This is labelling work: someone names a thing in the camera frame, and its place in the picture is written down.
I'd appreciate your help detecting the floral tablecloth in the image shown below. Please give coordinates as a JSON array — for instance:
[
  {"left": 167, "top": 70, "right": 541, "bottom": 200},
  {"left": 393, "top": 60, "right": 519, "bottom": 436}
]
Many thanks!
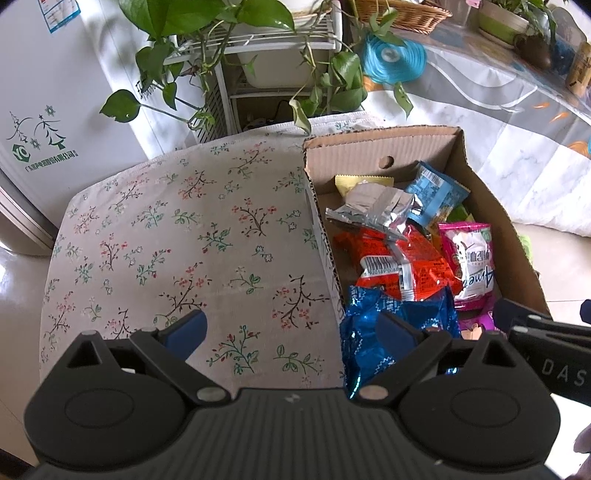
[{"left": 39, "top": 111, "right": 384, "bottom": 391}]

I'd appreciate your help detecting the grey printed table cover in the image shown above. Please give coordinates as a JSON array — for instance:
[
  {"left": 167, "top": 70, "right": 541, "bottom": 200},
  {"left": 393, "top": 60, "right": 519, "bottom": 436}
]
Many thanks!
[{"left": 360, "top": 18, "right": 591, "bottom": 236}]

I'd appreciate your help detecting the brown teapot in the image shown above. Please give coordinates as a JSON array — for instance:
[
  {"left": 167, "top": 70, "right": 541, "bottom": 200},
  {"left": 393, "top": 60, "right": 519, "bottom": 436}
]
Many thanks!
[{"left": 513, "top": 32, "right": 555, "bottom": 70}]

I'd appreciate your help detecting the blue ribbon spool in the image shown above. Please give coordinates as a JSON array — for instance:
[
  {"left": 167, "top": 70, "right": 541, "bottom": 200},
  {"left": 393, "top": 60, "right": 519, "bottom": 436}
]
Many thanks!
[{"left": 362, "top": 34, "right": 428, "bottom": 86}]

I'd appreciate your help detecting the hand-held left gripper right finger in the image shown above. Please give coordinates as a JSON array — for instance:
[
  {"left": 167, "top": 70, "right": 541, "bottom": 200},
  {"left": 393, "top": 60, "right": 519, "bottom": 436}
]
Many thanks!
[{"left": 353, "top": 311, "right": 532, "bottom": 409}]

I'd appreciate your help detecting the large yellow snack packet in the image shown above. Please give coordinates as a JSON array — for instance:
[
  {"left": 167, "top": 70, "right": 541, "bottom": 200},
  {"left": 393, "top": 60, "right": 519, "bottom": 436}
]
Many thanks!
[{"left": 335, "top": 174, "right": 394, "bottom": 197}]

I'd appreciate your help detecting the light blue snack packet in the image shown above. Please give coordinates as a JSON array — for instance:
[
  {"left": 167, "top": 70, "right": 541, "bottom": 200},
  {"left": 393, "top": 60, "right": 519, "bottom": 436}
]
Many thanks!
[{"left": 405, "top": 161, "right": 469, "bottom": 227}]

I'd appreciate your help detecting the silver foil snack packet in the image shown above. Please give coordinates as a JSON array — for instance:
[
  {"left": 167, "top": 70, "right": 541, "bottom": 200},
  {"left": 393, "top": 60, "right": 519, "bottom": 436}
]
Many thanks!
[{"left": 325, "top": 184, "right": 414, "bottom": 243}]

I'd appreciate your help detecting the white plant pot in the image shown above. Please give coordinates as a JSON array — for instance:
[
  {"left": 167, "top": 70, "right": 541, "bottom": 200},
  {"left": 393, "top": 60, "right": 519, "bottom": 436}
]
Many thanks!
[{"left": 238, "top": 28, "right": 333, "bottom": 88}]

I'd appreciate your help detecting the red snack packet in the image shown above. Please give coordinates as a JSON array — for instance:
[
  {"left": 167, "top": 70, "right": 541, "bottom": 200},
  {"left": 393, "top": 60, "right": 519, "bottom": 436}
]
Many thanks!
[{"left": 333, "top": 225, "right": 464, "bottom": 302}]

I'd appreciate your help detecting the white metal plant rack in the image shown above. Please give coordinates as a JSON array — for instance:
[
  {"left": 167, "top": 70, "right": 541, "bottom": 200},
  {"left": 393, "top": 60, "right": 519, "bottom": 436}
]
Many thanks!
[{"left": 164, "top": 9, "right": 345, "bottom": 146}]

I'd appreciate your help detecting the pothos plant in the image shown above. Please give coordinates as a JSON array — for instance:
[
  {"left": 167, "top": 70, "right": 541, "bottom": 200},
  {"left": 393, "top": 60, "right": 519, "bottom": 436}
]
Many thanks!
[{"left": 99, "top": 0, "right": 414, "bottom": 134}]

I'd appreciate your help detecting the white refrigerator with green print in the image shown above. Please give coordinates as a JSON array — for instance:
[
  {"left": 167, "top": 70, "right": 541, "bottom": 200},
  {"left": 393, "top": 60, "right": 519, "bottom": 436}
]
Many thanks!
[{"left": 0, "top": 0, "right": 148, "bottom": 257}]

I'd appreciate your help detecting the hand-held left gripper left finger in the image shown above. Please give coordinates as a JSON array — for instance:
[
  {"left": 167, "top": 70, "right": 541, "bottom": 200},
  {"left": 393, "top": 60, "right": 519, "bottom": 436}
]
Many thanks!
[{"left": 53, "top": 309, "right": 232, "bottom": 407}]

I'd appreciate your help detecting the cardboard box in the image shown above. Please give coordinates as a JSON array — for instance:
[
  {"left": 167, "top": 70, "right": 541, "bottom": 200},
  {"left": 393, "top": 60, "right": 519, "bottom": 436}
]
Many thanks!
[{"left": 302, "top": 126, "right": 552, "bottom": 388}]

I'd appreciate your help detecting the pink snack packet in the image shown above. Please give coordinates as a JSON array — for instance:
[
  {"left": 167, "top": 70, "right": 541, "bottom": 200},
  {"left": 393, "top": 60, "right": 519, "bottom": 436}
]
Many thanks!
[{"left": 438, "top": 222, "right": 497, "bottom": 312}]

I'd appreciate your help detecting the green potted plant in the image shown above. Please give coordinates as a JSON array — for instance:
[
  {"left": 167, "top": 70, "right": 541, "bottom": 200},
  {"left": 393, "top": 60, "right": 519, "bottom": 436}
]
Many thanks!
[{"left": 478, "top": 0, "right": 532, "bottom": 47}]

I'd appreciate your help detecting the wicker basket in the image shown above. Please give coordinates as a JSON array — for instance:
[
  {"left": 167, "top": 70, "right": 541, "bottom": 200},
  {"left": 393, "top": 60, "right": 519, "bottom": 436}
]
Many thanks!
[{"left": 351, "top": 0, "right": 453, "bottom": 34}]

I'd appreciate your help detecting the blue foil snack bag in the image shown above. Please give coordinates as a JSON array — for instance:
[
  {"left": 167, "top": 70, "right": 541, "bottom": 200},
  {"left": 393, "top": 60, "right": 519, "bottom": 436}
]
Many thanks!
[{"left": 339, "top": 285, "right": 461, "bottom": 400}]

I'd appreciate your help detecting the gold drink can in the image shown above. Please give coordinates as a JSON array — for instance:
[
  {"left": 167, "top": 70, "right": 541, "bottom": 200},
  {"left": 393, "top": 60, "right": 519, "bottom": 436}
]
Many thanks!
[{"left": 566, "top": 44, "right": 591, "bottom": 95}]

